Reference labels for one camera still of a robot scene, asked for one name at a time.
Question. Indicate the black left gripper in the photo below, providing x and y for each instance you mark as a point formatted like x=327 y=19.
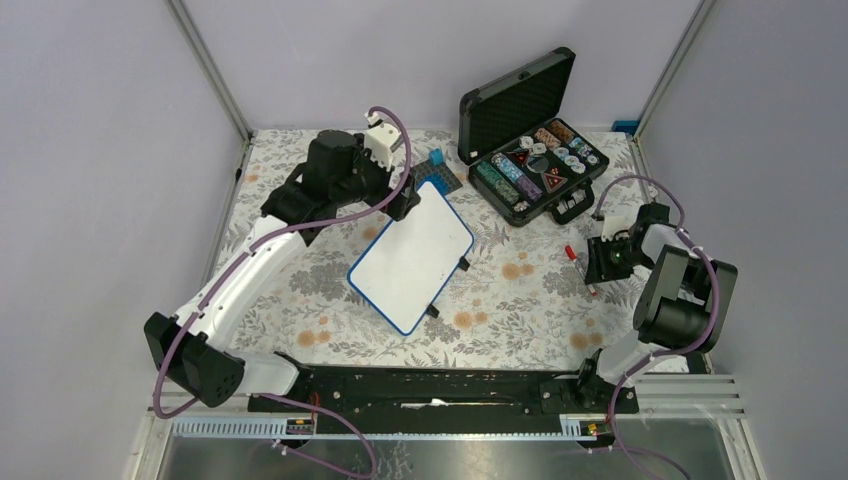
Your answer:
x=401 y=204

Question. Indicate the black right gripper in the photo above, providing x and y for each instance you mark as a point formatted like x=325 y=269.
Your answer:
x=598 y=268

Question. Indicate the white red whiteboard marker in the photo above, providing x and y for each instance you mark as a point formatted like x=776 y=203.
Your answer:
x=582 y=274

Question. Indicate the blue framed whiteboard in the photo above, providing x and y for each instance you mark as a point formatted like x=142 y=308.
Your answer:
x=410 y=262

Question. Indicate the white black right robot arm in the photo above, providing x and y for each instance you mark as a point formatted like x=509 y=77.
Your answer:
x=682 y=308

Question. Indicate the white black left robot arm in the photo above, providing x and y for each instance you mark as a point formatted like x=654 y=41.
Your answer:
x=343 y=178

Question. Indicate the black whiteboard foot clip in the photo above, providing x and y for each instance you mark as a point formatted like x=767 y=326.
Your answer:
x=432 y=311
x=463 y=264

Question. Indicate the grey lego baseplate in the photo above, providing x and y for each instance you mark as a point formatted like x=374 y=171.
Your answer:
x=437 y=173

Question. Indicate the blue lego brick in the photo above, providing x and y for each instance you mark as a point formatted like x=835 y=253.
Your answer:
x=443 y=186

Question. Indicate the light blue lego cube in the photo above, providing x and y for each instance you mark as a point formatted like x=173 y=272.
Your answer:
x=436 y=156

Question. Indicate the blue clamp behind table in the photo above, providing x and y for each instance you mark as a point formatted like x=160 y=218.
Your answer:
x=628 y=127

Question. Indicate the black poker chip case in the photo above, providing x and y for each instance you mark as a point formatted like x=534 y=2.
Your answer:
x=521 y=157

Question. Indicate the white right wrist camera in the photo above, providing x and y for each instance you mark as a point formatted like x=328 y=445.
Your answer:
x=612 y=225

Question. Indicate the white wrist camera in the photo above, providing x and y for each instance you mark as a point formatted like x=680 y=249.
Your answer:
x=612 y=225
x=382 y=140

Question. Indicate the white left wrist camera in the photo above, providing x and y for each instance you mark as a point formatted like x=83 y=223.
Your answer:
x=382 y=140

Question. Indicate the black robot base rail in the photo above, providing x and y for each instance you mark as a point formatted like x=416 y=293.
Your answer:
x=391 y=394

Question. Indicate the grey slotted cable duct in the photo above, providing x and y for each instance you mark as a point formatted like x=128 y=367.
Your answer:
x=530 y=428

